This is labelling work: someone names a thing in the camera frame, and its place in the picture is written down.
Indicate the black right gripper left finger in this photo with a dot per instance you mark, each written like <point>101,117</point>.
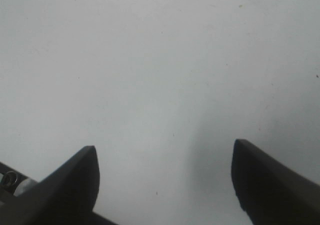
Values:
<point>66,197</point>

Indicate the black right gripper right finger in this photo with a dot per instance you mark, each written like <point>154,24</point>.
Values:
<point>269,192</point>

